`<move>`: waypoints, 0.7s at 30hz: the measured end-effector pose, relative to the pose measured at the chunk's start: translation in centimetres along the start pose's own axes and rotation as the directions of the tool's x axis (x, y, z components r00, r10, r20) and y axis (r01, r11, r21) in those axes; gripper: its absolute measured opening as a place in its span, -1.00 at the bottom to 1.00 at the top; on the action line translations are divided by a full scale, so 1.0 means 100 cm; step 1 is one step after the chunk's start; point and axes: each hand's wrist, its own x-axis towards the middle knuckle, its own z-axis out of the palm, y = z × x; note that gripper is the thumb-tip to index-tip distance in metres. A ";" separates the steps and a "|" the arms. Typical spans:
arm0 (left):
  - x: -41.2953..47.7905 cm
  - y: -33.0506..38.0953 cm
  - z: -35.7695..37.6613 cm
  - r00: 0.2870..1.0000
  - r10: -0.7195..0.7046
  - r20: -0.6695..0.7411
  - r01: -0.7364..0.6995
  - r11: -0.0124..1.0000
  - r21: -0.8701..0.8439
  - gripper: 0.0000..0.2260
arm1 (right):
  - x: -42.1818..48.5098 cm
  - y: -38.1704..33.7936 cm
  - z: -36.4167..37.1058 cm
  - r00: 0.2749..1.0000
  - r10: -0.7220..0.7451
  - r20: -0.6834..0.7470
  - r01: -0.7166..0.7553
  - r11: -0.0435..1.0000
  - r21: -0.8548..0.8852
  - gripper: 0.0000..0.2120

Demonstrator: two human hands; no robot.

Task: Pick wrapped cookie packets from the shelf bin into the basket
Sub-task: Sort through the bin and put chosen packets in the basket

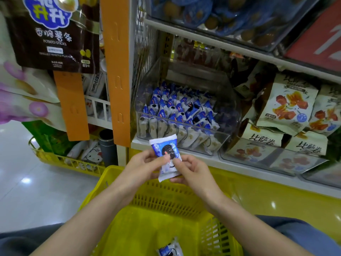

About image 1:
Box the yellow plastic shopping basket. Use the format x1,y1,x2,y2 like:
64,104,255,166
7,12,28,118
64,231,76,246
80,165,243,256

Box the pile of blue snack packets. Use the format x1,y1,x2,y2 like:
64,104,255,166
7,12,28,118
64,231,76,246
137,81,222,155

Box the black potato stick bag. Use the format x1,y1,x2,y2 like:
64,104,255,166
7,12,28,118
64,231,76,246
2,0,102,74

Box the white card packet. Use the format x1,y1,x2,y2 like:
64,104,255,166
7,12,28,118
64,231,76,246
85,71,106,99

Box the dark grey cylinder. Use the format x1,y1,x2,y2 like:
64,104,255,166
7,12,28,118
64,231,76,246
98,129,119,167

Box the green snack bags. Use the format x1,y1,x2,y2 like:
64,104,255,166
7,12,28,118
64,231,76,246
21,121,75,156

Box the person's left forearm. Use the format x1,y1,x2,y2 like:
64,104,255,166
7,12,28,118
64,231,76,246
31,190,136,256

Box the person's right forearm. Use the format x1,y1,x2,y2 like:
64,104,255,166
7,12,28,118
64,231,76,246
209,194,315,256

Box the person's left hand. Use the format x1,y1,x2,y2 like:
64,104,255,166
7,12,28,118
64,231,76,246
114,149,171,205

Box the white wire rack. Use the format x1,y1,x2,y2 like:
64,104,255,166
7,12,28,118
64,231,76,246
85,96,114,130

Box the pile of blue jelly cups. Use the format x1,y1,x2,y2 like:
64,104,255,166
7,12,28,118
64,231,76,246
149,0,320,50

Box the red price sign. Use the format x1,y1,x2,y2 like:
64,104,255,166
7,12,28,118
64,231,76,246
285,0,341,73

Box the clear plastic bin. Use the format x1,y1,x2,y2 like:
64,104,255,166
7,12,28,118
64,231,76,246
132,58,242,156
220,136,328,176

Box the orange shelf post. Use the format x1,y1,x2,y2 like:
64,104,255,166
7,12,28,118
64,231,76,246
100,0,132,147

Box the person's right hand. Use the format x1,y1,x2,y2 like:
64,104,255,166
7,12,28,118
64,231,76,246
170,154,226,212

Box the grey trousers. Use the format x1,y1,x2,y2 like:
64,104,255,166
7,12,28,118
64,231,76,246
0,215,341,256

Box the row of small brown packets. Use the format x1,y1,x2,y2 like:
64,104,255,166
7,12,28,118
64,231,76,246
170,37,240,73

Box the row of fruit print bags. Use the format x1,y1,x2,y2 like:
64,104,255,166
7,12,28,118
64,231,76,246
224,72,341,187

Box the white cartoon print packet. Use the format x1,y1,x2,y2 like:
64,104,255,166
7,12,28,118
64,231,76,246
69,141,104,164

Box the store shelf with yellow base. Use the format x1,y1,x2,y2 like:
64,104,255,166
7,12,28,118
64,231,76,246
100,0,341,243

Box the orange hanging strip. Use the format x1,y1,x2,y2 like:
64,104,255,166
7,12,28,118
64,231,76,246
53,71,90,142

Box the yellow floor basket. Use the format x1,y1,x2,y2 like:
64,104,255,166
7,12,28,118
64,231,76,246
29,137,110,176

